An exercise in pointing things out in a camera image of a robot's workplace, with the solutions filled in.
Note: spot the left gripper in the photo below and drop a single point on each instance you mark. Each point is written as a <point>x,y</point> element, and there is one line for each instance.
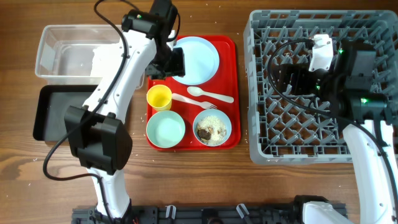
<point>178,66</point>

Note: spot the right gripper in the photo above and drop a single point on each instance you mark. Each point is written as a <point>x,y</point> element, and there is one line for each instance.
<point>288,79</point>

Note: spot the light blue plate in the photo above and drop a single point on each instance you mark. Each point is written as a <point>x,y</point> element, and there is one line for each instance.
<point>201,60</point>

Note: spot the yellow plastic cup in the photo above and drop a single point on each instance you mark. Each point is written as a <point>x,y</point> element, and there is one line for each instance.
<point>159,97</point>

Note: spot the cream plastic spoon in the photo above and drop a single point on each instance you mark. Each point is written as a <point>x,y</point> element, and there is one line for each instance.
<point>196,91</point>

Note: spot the cream plastic fork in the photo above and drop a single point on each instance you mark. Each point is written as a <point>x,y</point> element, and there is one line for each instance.
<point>205,105</point>

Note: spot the white paper napkin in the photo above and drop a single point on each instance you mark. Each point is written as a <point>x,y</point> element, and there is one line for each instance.
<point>106,61</point>

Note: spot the mint green bowl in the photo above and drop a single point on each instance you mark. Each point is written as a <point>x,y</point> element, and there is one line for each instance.
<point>165,129</point>

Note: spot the light blue bowl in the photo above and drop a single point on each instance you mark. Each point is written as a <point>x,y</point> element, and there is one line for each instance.
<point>221,115</point>

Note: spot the rice and food scraps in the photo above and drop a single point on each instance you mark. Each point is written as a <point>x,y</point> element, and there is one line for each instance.
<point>211,130</point>

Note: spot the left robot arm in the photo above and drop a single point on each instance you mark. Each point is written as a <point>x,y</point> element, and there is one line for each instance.
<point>96,132</point>

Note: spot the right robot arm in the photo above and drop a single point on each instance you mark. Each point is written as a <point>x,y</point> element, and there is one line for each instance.
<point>337,84</point>

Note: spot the grey dishwasher rack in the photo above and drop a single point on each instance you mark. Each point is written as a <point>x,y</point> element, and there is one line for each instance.
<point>281,132</point>

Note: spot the clear plastic waste bin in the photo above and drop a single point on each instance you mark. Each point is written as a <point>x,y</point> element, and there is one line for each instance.
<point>65,52</point>

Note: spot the black waste tray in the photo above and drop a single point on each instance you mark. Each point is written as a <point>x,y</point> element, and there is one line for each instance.
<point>54,100</point>

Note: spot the red serving tray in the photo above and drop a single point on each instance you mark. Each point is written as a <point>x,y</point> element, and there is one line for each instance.
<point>218,74</point>

